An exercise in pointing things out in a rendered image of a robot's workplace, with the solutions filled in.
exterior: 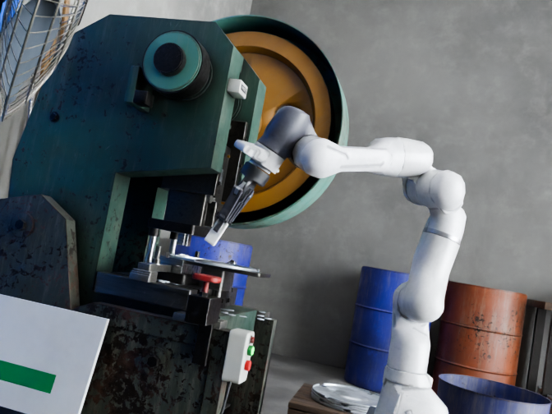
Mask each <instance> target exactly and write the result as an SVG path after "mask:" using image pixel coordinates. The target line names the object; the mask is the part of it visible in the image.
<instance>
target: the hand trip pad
mask: <svg viewBox="0 0 552 414"><path fill-rule="evenodd" d="M192 278H193V279H195V280H200V281H204V282H203V286H202V292H208V289H209V283H221V282H222V278H220V277H217V276H213V275H208V274H201V273H193V274H192Z"/></svg>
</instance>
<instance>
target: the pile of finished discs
mask: <svg viewBox="0 0 552 414"><path fill-rule="evenodd" d="M311 397H312V398H313V399H314V400H315V401H316V402H318V403H321V404H323V405H325V406H327V407H331V408H334V409H337V410H340V411H343V412H345V411H344V410H347V411H349V412H350V413H354V414H366V413H367V411H368V409H369V407H370V406H373V407H376V406H377V404H378V401H379V397H380V396H379V395H378V394H377V393H375V394H371V393H370V391H367V390H364V389H359V388H355V387H351V386H346V385H341V384H322V385H320V384H314V385H313V387H312V389H311Z"/></svg>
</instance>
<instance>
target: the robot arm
mask: <svg viewBox="0 0 552 414"><path fill-rule="evenodd" d="M234 146H235V147H236V148H238V149H239V150H240V151H241V152H243V153H244V154H247V156H249V157H250V158H251V159H250V162H252V163H253V164H254V165H253V164H252V163H250V162H248V161H247V162H245V164H244V165H243V167H242V168H241V171H240V173H241V174H243V175H244V178H243V179H242V180H241V181H240V182H238V184H237V185H234V186H233V188H232V191H231V193H230V195H229V197H228V198H227V200H226V202H225V203H224V205H223V207H222V209H221V210H220V212H219V214H218V215H216V217H217V218H218V219H217V221H216V222H215V224H214V226H213V227H212V228H211V229H210V231H209V233H208V234H207V236H206V237H205V241H207V242H208V243H209V244H210V245H212V246H215V244H216V243H217V241H218V240H219V238H220V237H221V236H222V234H223V232H224V231H225V229H226V228H227V226H228V225H230V226H232V222H233V221H234V219H235V218H236V217H237V216H238V214H239V213H240V212H241V210H242V209H243V208H244V206H245V205H246V203H247V202H248V201H249V200H250V198H251V197H252V196H253V193H254V189H255V186H256V184H257V185H259V186H261V187H263V186H265V184H266V182H267V181H268V180H269V177H270V175H268V174H270V173H271V172H272V173H274V174H275V173H278V172H279V168H280V166H281V165H282V163H283V161H284V160H285V159H286V158H288V159H289V160H290V161H291V163H292V164H293V165H295V166H296V167H297V168H299V169H301V170H303V171H304V172H305V173H307V174H309V175H311V176H313V177H316V178H325V177H329V176H331V175H334V174H335V173H340V172H369V173H374V174H378V175H380V176H383V177H400V178H402V190H403V194H404V196H405V197H406V199H407V200H408V201H410V202H412V203H413V204H414V205H423V206H426V207H427V208H428V209H429V211H430V217H429V218H428V220H427V222H426V224H425V227H424V229H423V231H422V235H421V239H420V241H419V243H418V245H417V248H416V251H415V254H414V256H413V259H412V267H411V271H410V275H409V279H408V281H407V282H405V283H402V284H401V285H399V286H398V288H397V289H396V290H395V291H394V294H393V314H392V334H391V340H390V346H389V356H388V361H387V365H386V367H385V368H384V377H383V386H382V389H381V392H380V396H379V401H378V404H377V406H376V409H375V413H374V414H449V412H448V408H447V407H446V406H445V405H444V403H443V402H442V401H441V400H440V399H439V397H438V396H437V395H436V394H435V392H434V391H433V390H432V389H431V387H432V382H433V378H432V377H430V376H429V375H428V374H427V373H426V372H427V366H428V360H429V355H430V335H429V322H433V321H434V320H437V319H438V318H439V317H440V316H441V314H442V313H443V311H444V297H445V293H446V288H447V283H448V279H449V273H450V271H451V268H452V266H453V262H454V260H455V258H456V255H457V253H458V249H459V247H460V243H461V240H462V235H463V233H464V228H465V223H466V218H467V216H466V215H465V212H464V210H463V209H462V208H461V207H462V205H463V198H464V196H465V182H464V181H463V179H462V177H461V176H460V175H458V174H456V173H455V172H451V171H449V170H444V171H441V170H437V169H435V168H433V167H432V166H431V165H432V163H433V151H432V149H431V148H430V147H429V146H428V145H427V144H426V143H424V142H422V141H418V140H411V139H407V138H401V137H397V138H393V137H385V138H379V139H374V140H373V141H371V142H370V144H369V145H368V147H353V146H339V145H337V144H335V143H333V142H332V141H330V140H326V139H324V138H320V137H318V136H317V135H316V133H315V131H314V128H313V126H312V124H311V120H310V116H309V115H308V114H307V113H305V112H304V111H302V110H300V109H299V108H295V107H293V106H284V107H282V108H281V109H280V110H279V111H278V112H277V113H276V114H275V115H274V116H273V118H272V119H271V121H270V122H269V124H268V126H267V127H266V128H265V130H264V134H263V135H262V136H261V138H259V139H258V140H257V141H256V142H255V143H254V144H253V143H250V142H246V141H244V140H236V141H235V143H234ZM255 165H256V166H255ZM257 167H259V168H257ZM260 169H262V170H263V171H264V172H263V171H262V170H260ZM267 173H268V174H267Z"/></svg>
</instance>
